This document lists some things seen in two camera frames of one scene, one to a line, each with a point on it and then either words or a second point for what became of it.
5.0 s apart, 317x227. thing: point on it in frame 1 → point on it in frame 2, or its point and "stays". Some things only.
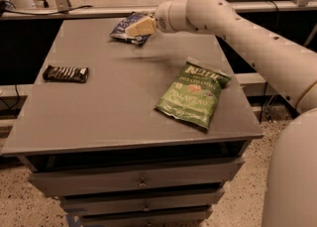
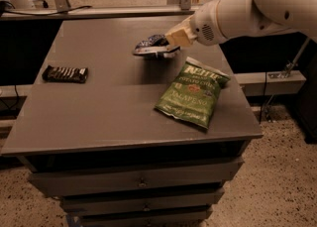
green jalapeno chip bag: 193,92 stays
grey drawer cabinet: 132,134 stays
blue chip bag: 119,31 → 157,45
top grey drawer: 133,178 stays
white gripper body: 162,19 → 204,26
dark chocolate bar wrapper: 70,74 stays
